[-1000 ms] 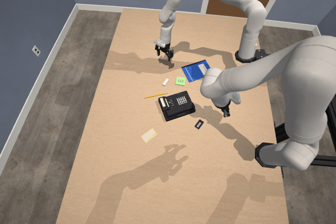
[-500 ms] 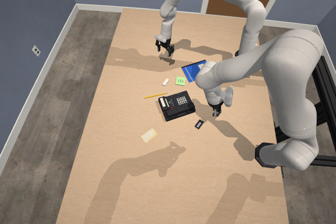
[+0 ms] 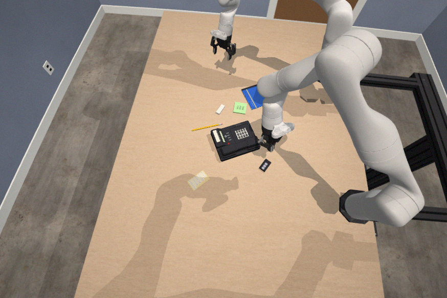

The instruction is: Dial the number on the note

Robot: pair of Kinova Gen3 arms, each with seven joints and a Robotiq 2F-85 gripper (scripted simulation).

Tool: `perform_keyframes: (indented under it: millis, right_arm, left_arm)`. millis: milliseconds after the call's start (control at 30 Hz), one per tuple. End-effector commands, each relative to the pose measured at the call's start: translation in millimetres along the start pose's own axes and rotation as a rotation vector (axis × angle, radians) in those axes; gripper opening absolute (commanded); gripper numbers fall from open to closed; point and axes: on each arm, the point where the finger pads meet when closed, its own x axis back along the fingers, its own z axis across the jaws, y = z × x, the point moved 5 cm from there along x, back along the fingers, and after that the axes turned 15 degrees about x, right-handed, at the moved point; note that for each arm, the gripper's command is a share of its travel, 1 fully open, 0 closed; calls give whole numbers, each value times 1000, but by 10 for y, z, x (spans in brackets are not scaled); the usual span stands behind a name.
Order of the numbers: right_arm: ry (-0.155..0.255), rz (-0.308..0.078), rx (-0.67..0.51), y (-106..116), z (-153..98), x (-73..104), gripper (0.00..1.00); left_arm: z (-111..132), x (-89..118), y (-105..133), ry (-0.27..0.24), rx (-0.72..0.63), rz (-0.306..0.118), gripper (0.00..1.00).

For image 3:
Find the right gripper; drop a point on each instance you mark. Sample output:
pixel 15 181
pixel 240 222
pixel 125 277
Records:
pixel 225 44

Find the black desk phone body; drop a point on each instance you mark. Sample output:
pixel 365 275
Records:
pixel 233 134

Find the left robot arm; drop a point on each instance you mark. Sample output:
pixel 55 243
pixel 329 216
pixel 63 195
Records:
pixel 340 67

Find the black telephone handset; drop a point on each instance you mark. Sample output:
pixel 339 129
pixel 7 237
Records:
pixel 234 147

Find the green sticky note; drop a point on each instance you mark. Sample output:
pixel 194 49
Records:
pixel 240 108

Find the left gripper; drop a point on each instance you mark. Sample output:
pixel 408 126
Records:
pixel 270 141

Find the blue notebook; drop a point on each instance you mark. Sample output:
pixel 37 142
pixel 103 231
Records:
pixel 253 97

